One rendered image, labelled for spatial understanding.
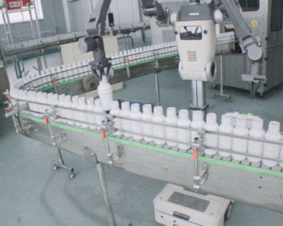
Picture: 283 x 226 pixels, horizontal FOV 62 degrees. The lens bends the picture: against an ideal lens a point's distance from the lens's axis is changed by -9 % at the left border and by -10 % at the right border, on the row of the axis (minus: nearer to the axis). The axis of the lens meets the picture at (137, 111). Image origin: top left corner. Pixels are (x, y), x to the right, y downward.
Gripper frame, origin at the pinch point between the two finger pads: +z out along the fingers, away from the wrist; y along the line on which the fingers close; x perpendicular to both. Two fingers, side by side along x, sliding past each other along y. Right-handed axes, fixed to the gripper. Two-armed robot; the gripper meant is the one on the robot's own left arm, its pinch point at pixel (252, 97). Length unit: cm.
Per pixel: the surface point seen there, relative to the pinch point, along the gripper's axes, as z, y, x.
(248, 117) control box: 8.4, -0.2, -3.6
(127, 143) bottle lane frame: 27, -51, -17
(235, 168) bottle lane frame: 27.8, -0.3, -16.2
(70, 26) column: -270, -878, 615
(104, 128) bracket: 20, -58, -25
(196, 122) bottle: 12.3, -18.1, -17.9
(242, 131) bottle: 12.9, 0.7, -18.4
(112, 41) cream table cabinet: -103, -342, 300
